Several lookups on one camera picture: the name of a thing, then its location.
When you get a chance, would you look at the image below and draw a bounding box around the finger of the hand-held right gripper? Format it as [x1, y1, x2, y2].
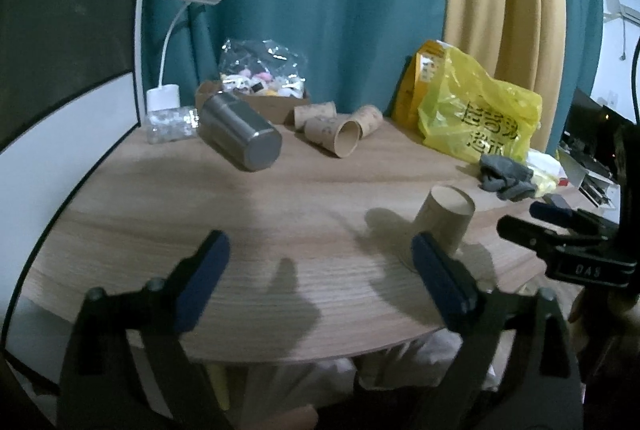
[497, 215, 609, 263]
[530, 201, 621, 239]

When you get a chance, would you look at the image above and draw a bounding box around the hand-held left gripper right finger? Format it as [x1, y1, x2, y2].
[411, 232, 586, 430]

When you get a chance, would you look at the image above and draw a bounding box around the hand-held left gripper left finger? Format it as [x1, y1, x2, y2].
[56, 230, 236, 430]

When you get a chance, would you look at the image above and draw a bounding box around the brown paper cup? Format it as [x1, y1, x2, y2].
[304, 115, 362, 159]
[411, 185, 476, 258]
[293, 102, 338, 133]
[348, 104, 384, 141]

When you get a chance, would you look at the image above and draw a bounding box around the stainless steel cup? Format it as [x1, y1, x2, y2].
[198, 92, 283, 173]

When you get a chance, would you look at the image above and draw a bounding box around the silver laptop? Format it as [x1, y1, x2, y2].
[556, 147, 622, 211]

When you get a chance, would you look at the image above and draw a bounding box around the grey cloth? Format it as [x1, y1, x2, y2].
[478, 153, 537, 203]

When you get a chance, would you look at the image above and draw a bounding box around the black monitor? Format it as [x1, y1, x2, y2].
[569, 87, 628, 149]

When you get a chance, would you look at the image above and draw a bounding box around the yellow plastic bag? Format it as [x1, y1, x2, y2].
[417, 46, 544, 164]

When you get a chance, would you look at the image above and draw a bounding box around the clear plastic box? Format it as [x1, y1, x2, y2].
[147, 106, 201, 145]

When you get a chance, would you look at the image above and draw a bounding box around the teal curtain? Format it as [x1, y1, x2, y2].
[141, 0, 452, 131]
[544, 0, 607, 158]

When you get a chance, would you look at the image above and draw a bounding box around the orange paper package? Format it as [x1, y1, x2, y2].
[391, 40, 451, 131]

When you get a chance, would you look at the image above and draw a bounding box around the cardboard box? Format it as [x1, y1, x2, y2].
[195, 81, 312, 125]

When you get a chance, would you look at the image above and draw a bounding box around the white desk lamp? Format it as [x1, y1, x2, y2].
[146, 0, 227, 127]

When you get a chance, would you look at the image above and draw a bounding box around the white air conditioner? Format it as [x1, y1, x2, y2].
[601, 0, 640, 28]

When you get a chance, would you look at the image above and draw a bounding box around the clear bag of small toys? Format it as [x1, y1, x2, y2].
[219, 38, 308, 98]

